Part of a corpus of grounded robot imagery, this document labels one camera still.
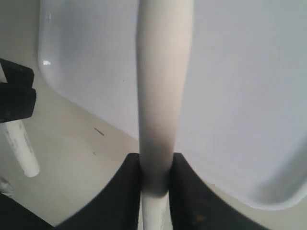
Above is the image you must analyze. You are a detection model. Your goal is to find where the white plastic tray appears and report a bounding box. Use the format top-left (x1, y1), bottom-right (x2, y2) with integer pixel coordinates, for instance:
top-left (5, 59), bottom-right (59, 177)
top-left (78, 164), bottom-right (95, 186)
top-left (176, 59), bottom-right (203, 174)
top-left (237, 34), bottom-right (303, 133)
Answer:
top-left (38, 0), bottom-right (307, 210)

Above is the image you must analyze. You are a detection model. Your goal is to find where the white wooden drumstick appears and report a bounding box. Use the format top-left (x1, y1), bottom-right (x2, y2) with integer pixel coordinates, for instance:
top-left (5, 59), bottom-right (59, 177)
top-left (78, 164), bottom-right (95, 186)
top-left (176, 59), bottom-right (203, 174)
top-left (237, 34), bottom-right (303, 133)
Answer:
top-left (0, 64), bottom-right (41, 178)

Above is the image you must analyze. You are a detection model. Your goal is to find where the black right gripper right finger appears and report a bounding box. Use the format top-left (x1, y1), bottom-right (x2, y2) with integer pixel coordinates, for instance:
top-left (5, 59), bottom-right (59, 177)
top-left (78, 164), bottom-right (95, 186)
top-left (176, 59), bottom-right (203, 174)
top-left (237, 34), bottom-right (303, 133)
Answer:
top-left (169, 153), bottom-right (264, 230)

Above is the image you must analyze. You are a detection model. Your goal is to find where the pinkish wooden drumstick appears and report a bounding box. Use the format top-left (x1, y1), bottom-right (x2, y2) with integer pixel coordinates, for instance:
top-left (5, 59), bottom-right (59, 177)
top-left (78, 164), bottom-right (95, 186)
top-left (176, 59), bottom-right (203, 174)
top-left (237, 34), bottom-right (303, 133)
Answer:
top-left (136, 0), bottom-right (194, 230)

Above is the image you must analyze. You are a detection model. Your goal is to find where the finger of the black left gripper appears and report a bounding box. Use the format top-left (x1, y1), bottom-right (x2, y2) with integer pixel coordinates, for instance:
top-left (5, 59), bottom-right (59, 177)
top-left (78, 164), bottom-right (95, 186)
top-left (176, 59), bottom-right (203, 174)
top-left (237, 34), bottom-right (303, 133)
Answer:
top-left (0, 59), bottom-right (36, 123)

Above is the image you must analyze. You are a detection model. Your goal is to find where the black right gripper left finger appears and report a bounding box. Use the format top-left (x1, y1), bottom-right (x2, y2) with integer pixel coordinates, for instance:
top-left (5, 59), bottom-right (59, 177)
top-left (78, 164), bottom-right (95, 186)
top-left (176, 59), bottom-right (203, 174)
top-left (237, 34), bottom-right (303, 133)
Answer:
top-left (54, 153), bottom-right (142, 230)

